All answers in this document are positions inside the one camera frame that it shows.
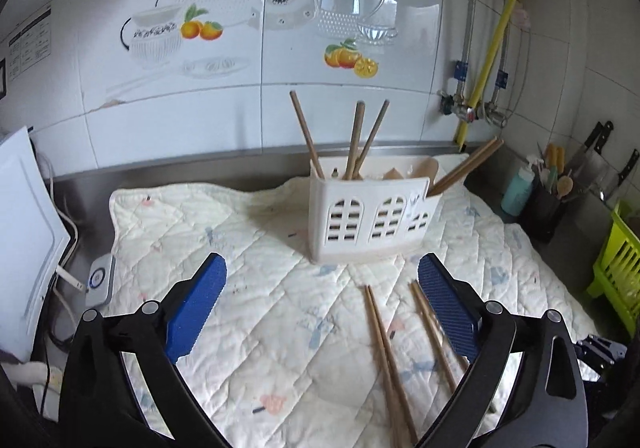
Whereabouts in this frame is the wooden spoon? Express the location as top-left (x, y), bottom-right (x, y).
top-left (555, 175), bottom-right (574, 200)

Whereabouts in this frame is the teal spray bottle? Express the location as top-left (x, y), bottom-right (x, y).
top-left (500, 155), bottom-right (540, 217)

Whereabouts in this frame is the small white blue device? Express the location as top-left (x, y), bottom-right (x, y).
top-left (85, 253), bottom-right (115, 309)

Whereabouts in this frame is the wall instruction sticker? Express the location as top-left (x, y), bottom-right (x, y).
top-left (6, 5), bottom-right (52, 81)

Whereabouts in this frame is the yellow gas hose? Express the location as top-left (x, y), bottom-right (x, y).
top-left (453, 0), bottom-right (524, 151)

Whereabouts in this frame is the black handled kitchen knife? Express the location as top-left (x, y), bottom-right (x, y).
top-left (600, 148), bottom-right (640, 202)

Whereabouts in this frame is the green plastic dish rack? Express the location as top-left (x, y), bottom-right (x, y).
top-left (587, 199), bottom-right (640, 336)

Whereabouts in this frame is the cream plastic utensil holder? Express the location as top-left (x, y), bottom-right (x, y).
top-left (308, 156), bottom-right (444, 264)

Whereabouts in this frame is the black utensil cup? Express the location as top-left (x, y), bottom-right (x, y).
top-left (518, 182), bottom-right (576, 245)

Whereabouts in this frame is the quilted cream cloth mat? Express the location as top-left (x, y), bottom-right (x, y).
top-left (106, 177), bottom-right (597, 447)

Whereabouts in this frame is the white microwave oven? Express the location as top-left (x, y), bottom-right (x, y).
top-left (0, 127), bottom-right (70, 362)

